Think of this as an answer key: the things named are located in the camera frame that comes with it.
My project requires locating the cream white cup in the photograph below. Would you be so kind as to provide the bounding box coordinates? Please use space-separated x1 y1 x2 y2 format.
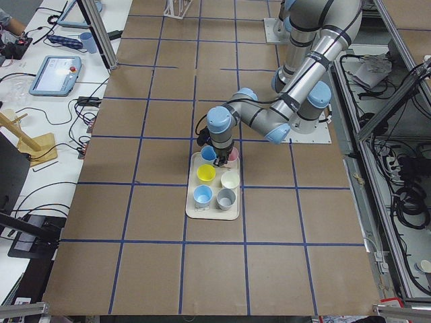
220 171 240 190

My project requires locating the blue cup near arm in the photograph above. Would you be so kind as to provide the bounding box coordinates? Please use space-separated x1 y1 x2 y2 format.
200 145 217 162

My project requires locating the wooden stand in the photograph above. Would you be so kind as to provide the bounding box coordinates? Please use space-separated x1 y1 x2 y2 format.
1 113 58 168

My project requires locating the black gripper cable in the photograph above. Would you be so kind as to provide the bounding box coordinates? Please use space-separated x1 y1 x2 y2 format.
194 114 208 142

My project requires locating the pink plastic cup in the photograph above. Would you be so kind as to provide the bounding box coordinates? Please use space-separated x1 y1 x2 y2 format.
228 147 239 162

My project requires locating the black power adapter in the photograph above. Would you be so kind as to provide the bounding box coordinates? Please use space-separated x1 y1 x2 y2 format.
77 96 102 107

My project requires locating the grey plastic cup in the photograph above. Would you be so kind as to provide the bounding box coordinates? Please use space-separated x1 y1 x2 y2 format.
216 188 236 211

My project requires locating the black monitor stand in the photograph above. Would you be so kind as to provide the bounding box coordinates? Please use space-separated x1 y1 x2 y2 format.
1 135 65 259

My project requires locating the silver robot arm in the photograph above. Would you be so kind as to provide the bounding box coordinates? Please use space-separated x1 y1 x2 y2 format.
197 1 363 166

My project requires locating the light blue front cup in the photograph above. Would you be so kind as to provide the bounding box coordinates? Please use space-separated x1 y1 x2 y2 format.
193 185 213 209

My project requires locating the yellow plastic cup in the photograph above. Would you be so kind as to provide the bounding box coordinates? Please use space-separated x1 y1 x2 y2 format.
196 164 216 186

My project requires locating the blue cup on desk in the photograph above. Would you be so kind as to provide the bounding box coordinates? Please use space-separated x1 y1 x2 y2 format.
79 32 98 54

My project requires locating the beige plastic tray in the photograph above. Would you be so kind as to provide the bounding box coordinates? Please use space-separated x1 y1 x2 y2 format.
186 153 240 220

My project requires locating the white wire cup rack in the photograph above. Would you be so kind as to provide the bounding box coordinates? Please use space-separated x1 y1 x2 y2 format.
164 0 193 20

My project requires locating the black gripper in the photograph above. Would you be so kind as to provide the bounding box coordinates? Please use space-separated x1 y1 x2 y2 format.
213 147 233 167

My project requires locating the blue teach pendant tablet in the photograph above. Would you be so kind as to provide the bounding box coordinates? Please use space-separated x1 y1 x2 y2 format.
29 56 82 97

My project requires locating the aluminium frame post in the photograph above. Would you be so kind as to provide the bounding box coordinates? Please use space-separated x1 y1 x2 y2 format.
77 0 119 71

